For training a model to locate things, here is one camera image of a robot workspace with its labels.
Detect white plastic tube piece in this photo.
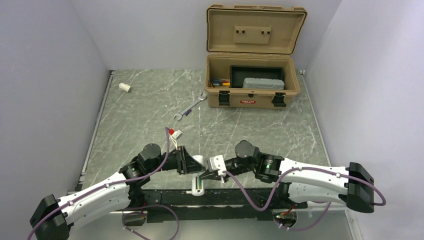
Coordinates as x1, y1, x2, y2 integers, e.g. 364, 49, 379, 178
118, 82, 131, 93

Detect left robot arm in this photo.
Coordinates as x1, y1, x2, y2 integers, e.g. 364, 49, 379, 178
29, 143, 208, 240

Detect silver open-end wrench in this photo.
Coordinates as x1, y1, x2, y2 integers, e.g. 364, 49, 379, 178
173, 92, 208, 121

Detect aluminium frame rail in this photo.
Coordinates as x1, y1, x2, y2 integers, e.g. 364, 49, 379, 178
61, 188, 354, 216

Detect grey plastic case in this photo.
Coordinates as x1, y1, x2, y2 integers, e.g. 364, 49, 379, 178
242, 77, 285, 90

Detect tan plastic toolbox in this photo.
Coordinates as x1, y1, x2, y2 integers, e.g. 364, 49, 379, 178
204, 4, 308, 109

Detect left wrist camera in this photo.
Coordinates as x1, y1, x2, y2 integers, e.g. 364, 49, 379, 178
168, 128, 184, 149

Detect colourful tools in toolbox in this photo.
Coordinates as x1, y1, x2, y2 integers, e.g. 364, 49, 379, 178
210, 78, 231, 88

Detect black tray in toolbox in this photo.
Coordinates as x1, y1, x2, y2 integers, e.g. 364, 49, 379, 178
229, 65, 285, 88

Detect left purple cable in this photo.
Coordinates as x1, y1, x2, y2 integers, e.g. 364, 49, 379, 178
26, 127, 181, 240

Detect white remote control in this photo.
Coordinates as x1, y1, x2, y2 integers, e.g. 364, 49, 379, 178
191, 155, 205, 197

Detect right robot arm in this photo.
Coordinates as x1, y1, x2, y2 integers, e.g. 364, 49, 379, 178
200, 140, 377, 213

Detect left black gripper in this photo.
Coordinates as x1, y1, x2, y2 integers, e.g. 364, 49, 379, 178
147, 144, 206, 174

